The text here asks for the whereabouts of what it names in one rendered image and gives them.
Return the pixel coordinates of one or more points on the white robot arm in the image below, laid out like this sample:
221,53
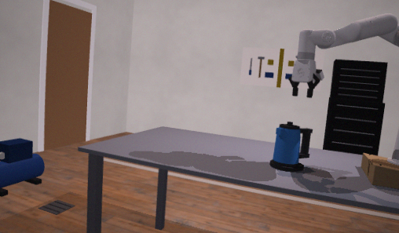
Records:
380,25

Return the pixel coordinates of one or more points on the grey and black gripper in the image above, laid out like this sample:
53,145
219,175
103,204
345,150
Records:
304,70

